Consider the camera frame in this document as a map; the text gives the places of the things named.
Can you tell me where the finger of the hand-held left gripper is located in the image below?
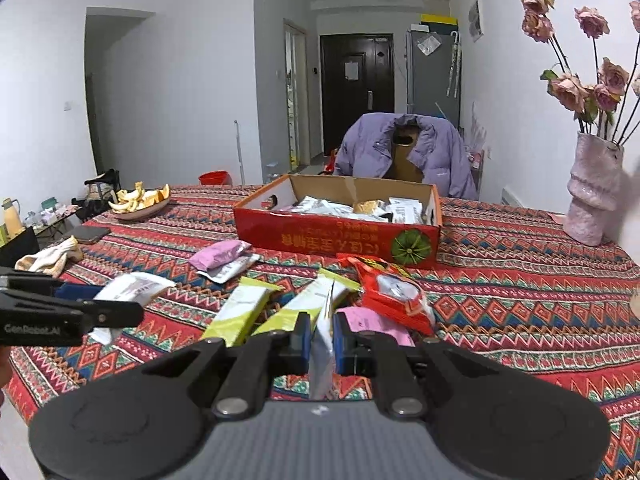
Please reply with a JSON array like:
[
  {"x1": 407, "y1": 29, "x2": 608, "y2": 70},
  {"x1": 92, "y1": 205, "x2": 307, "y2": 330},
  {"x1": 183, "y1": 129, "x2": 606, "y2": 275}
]
[
  {"x1": 75, "y1": 299, "x2": 145, "y2": 332},
  {"x1": 0, "y1": 267, "x2": 106, "y2": 302}
]

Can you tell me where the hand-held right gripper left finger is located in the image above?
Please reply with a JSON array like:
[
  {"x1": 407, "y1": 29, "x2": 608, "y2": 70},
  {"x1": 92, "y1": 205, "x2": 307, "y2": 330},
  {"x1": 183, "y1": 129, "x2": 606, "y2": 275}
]
[{"x1": 141, "y1": 311, "x2": 313, "y2": 422}]

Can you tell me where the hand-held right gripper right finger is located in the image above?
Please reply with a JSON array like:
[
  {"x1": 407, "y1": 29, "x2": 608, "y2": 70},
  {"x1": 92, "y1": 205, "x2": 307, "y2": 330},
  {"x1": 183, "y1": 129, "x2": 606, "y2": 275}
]
[{"x1": 333, "y1": 311, "x2": 482, "y2": 422}]

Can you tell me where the pink snack packet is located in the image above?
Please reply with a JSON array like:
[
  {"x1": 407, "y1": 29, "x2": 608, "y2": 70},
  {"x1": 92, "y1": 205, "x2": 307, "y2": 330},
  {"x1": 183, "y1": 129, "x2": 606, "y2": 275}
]
[
  {"x1": 334, "y1": 306, "x2": 417, "y2": 348},
  {"x1": 189, "y1": 239, "x2": 252, "y2": 272}
]

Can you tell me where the green snack packet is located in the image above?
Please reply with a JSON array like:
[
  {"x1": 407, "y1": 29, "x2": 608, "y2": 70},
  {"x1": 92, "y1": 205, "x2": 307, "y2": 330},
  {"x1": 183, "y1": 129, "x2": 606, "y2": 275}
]
[
  {"x1": 251, "y1": 267, "x2": 362, "y2": 337},
  {"x1": 201, "y1": 276, "x2": 284, "y2": 347}
]

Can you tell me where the red snack packet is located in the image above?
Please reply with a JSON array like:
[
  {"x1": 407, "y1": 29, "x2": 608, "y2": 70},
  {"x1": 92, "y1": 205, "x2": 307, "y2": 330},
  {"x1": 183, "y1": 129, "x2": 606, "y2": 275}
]
[{"x1": 336, "y1": 253, "x2": 437, "y2": 337}]

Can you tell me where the red cardboard box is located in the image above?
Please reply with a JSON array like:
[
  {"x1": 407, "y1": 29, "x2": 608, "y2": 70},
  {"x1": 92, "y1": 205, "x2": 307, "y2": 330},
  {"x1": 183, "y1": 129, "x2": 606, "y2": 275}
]
[{"x1": 233, "y1": 174, "x2": 443, "y2": 270}]

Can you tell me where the beige cloth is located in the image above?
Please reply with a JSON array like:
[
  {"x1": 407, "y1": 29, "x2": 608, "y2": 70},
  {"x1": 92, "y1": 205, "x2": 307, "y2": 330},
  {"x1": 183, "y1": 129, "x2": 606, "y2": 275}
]
[{"x1": 15, "y1": 236, "x2": 85, "y2": 278}]

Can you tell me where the dark smartphone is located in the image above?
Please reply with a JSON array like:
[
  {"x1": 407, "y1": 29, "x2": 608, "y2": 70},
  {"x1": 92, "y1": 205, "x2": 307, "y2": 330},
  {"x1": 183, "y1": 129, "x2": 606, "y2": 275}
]
[{"x1": 74, "y1": 226, "x2": 112, "y2": 246}]

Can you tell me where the cluttered side table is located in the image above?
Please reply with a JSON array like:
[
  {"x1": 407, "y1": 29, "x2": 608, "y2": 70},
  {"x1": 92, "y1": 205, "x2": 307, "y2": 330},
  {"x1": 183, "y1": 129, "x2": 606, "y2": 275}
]
[{"x1": 22, "y1": 200, "x2": 86, "y2": 241}]

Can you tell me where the brown plate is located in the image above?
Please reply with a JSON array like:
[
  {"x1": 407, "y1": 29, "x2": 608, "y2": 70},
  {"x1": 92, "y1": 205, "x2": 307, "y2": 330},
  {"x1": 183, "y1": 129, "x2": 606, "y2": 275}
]
[{"x1": 109, "y1": 197, "x2": 172, "y2": 222}]

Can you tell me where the yellow thermos bottle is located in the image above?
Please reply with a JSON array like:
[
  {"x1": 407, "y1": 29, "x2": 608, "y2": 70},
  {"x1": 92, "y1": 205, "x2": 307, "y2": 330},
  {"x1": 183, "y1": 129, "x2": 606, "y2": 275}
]
[{"x1": 1, "y1": 197, "x2": 24, "y2": 238}]

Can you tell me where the brown chair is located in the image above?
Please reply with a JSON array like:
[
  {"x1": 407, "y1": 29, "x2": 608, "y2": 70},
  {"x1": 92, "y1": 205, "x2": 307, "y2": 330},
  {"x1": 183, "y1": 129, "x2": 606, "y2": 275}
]
[{"x1": 389, "y1": 127, "x2": 426, "y2": 182}]

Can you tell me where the purple puffer jacket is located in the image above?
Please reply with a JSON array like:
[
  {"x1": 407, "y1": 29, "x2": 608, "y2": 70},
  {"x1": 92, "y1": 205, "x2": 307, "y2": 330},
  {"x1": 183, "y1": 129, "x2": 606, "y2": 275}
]
[{"x1": 334, "y1": 112, "x2": 478, "y2": 201}]

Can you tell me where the dark entrance door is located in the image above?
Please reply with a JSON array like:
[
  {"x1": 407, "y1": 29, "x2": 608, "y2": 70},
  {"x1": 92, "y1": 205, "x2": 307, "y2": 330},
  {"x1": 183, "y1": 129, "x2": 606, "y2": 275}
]
[{"x1": 320, "y1": 33, "x2": 396, "y2": 156}]

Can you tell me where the white interior door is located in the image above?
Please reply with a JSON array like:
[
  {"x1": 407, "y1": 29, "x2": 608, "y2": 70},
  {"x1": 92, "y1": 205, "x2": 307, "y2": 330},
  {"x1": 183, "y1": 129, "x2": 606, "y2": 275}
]
[{"x1": 283, "y1": 18, "x2": 308, "y2": 171}]

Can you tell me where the grey refrigerator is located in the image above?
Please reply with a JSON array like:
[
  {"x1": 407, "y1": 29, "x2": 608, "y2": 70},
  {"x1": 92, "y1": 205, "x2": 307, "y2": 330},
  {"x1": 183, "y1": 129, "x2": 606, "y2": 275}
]
[{"x1": 406, "y1": 29, "x2": 462, "y2": 128}]

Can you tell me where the pink textured vase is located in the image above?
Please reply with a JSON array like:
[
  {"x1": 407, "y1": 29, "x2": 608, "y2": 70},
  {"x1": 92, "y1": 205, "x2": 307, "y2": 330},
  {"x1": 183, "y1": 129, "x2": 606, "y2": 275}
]
[{"x1": 563, "y1": 131, "x2": 626, "y2": 247}]

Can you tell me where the white hanging umbrella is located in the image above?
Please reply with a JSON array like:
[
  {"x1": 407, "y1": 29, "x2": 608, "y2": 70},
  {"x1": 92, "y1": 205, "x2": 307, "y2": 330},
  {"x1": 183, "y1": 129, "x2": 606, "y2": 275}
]
[{"x1": 446, "y1": 31, "x2": 462, "y2": 98}]

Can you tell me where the yellow black box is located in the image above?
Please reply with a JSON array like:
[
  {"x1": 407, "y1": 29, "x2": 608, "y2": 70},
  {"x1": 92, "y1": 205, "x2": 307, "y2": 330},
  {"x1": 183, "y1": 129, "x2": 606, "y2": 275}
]
[{"x1": 420, "y1": 13, "x2": 459, "y2": 32}]

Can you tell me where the bunch of dried pink roses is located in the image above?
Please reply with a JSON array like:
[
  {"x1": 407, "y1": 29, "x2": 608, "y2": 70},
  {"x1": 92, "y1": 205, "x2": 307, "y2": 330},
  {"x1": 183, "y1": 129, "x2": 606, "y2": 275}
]
[{"x1": 519, "y1": 0, "x2": 640, "y2": 143}]

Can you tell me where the wall poster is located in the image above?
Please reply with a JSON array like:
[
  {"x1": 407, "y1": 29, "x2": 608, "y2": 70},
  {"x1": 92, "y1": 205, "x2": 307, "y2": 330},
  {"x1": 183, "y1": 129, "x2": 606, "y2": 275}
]
[{"x1": 467, "y1": 0, "x2": 485, "y2": 43}]

